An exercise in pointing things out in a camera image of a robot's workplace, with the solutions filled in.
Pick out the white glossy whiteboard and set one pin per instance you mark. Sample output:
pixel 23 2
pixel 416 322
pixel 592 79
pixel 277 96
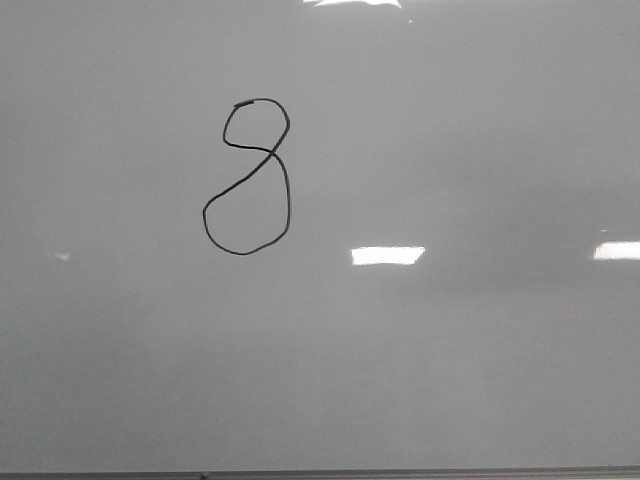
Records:
pixel 292 235

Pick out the grey aluminium whiteboard frame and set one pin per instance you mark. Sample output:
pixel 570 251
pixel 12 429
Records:
pixel 599 472

